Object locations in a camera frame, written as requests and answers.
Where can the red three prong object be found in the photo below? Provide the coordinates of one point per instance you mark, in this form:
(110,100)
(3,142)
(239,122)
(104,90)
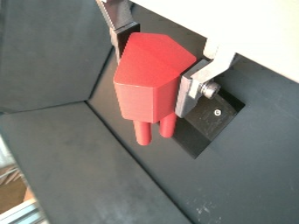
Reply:
(147,80)

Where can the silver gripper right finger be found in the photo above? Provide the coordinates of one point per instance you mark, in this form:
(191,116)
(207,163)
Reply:
(196,83)

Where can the black curved fixture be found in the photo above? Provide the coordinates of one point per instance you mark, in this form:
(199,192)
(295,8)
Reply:
(206,121)

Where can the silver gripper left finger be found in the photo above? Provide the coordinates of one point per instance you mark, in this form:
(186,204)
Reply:
(118,15)

